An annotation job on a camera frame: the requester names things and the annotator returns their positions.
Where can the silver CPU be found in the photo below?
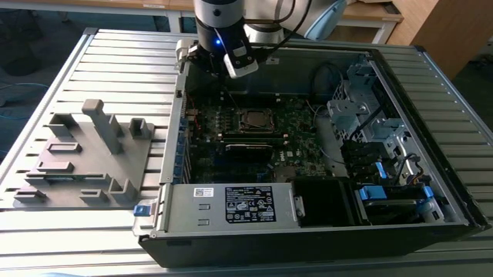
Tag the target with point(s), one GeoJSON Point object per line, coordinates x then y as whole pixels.
{"type": "Point", "coordinates": [256, 117]}

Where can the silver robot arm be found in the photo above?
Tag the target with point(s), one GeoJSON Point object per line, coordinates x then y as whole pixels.
{"type": "Point", "coordinates": [215, 11]}

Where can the black graphics card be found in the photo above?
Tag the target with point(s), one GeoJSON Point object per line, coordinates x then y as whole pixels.
{"type": "Point", "coordinates": [248, 154]}

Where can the silver metal drive cage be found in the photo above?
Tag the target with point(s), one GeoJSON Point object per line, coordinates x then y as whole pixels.
{"type": "Point", "coordinates": [344, 111]}

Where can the green motherboard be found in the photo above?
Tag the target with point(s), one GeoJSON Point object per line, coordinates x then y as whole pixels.
{"type": "Point", "coordinates": [303, 150]}

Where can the dark office chair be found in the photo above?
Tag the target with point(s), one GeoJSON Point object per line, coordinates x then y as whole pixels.
{"type": "Point", "coordinates": [18, 46]}

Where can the grey parts rack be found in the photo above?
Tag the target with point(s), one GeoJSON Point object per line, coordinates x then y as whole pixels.
{"type": "Point", "coordinates": [96, 173]}

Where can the green RAM stick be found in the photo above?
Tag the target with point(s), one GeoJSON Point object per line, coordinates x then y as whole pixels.
{"type": "Point", "coordinates": [72, 177]}

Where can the grey power supply unit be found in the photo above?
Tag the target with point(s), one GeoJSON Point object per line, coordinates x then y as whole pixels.
{"type": "Point", "coordinates": [184, 213]}

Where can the blue case latch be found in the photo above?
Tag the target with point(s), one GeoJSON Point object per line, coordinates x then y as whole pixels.
{"type": "Point", "coordinates": [140, 210]}

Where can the black fan shroud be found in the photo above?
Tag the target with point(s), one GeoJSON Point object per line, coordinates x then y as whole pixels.
{"type": "Point", "coordinates": [323, 202]}

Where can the wooden cabinet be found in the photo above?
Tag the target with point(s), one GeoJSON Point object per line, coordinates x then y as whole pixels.
{"type": "Point", "coordinates": [442, 29]}

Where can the hard disk in blue carrier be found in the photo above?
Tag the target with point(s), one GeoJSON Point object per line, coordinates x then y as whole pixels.
{"type": "Point", "coordinates": [371, 192]}

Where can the black PC case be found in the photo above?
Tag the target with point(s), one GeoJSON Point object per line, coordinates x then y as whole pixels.
{"type": "Point", "coordinates": [307, 248]}

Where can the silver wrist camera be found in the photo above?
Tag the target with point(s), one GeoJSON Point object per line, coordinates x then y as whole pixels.
{"type": "Point", "coordinates": [240, 65]}

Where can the wooden desk white frame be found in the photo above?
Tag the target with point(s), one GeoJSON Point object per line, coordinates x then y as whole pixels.
{"type": "Point", "coordinates": [114, 8]}
{"type": "Point", "coordinates": [368, 17]}

